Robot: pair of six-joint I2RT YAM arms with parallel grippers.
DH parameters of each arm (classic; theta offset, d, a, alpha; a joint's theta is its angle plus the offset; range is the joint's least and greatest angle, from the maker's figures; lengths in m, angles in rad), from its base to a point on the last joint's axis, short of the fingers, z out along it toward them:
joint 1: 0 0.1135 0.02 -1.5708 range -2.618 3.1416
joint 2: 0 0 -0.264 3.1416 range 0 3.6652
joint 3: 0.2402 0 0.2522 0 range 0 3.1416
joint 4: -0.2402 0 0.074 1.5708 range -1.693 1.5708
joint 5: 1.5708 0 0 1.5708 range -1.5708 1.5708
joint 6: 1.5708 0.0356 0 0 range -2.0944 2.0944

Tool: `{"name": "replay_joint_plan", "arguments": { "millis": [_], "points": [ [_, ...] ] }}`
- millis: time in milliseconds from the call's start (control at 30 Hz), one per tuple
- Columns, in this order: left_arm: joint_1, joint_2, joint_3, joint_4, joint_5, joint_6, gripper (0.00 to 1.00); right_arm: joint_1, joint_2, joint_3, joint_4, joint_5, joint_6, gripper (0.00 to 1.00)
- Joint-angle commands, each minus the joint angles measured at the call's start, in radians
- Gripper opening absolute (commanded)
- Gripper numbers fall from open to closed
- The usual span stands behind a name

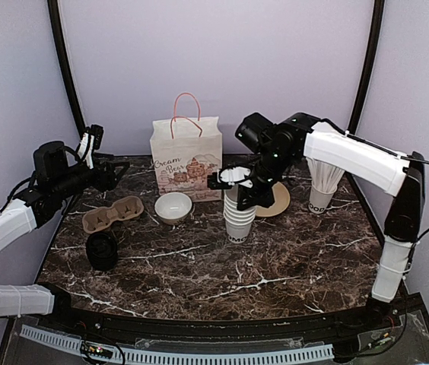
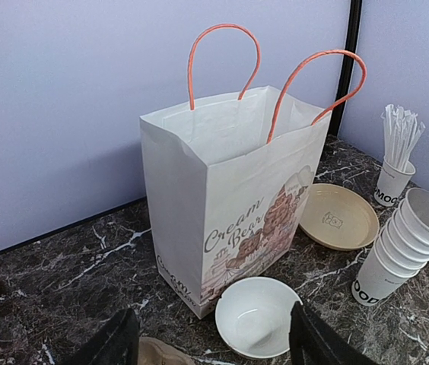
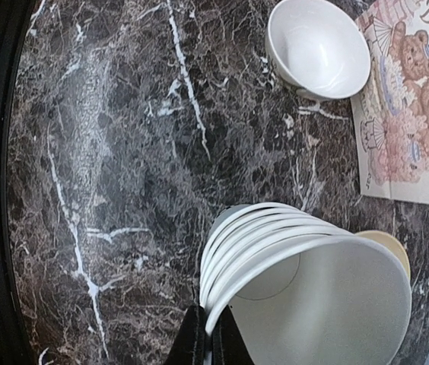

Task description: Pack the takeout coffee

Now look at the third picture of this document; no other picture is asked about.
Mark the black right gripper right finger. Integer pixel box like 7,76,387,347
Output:
212,306,253,365

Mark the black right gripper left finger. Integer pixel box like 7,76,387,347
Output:
171,305,209,365

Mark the white paper cup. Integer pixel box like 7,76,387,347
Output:
205,233,412,364

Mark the stack of white paper cups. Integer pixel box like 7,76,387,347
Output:
199,202,347,311

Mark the beige round plate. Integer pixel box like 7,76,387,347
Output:
355,230,411,280

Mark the cream bear paper bag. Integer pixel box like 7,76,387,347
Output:
351,1,429,205

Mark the white ceramic bowl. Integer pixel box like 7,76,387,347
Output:
265,0,370,101

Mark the black table front rail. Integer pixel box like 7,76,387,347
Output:
0,1,36,364

